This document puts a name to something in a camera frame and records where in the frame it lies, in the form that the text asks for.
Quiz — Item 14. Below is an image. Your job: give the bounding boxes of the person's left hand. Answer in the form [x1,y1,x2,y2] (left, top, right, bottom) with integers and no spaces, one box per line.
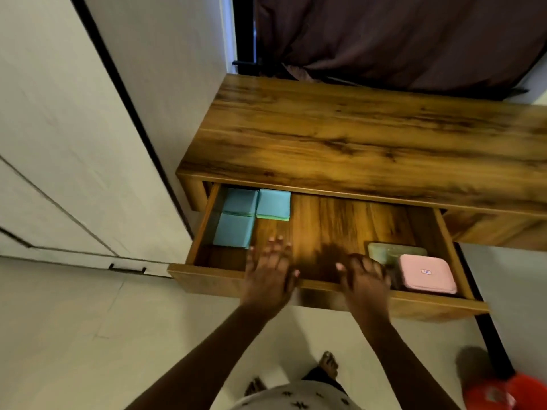
[240,236,301,317]

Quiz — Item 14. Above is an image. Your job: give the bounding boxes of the person's right hand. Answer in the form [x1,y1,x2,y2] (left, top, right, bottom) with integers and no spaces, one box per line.
[335,253,392,323]

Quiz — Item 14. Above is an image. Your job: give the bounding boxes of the person's left forearm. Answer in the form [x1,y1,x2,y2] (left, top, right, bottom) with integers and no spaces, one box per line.
[124,304,279,410]

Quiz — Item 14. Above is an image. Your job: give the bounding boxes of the person's right forearm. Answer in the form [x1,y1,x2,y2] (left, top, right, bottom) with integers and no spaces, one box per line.
[357,316,461,410]

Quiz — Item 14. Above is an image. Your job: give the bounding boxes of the pale green flat box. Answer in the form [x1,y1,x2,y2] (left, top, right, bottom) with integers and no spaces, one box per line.
[367,242,428,267]

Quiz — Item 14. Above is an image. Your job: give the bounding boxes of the pink square box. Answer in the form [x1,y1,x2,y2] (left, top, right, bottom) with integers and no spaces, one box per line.
[398,254,458,295]

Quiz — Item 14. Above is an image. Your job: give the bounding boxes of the teal folded cloth green edge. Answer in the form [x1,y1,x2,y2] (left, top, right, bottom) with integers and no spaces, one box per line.
[256,188,291,222]

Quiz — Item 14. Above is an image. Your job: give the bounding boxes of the wooden desk drawer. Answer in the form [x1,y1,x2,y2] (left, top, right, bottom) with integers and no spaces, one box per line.
[167,183,490,323]

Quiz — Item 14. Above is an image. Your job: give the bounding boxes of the person's right foot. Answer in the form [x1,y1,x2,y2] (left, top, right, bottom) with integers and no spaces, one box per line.
[318,351,340,380]

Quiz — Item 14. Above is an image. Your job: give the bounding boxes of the black shorts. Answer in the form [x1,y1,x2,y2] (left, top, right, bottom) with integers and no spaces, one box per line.
[302,366,348,395]

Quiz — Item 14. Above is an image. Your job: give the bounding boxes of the white patterned shirt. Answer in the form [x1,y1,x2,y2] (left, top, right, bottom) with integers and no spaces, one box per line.
[231,380,363,410]

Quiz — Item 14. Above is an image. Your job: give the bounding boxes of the black metal desk leg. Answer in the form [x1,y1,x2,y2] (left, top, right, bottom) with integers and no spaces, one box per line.
[454,242,516,380]

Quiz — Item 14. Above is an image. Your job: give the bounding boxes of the wooden desk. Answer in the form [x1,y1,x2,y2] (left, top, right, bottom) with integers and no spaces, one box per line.
[175,73,547,252]

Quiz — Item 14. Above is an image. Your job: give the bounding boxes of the red plastic bucket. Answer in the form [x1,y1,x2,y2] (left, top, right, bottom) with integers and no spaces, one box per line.
[463,373,547,410]

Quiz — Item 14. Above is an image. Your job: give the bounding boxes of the white cabinet door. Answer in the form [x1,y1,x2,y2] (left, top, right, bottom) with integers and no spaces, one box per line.
[0,155,193,279]

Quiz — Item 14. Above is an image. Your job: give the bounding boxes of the dark brown curtain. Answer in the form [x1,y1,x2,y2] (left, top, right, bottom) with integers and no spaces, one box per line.
[255,0,547,95]

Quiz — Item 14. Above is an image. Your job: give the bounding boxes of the black door handle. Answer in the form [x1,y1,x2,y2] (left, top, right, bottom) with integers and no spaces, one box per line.
[108,263,147,275]

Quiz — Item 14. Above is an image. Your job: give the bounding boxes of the black window frame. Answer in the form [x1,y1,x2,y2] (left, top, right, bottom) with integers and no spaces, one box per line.
[232,0,260,76]

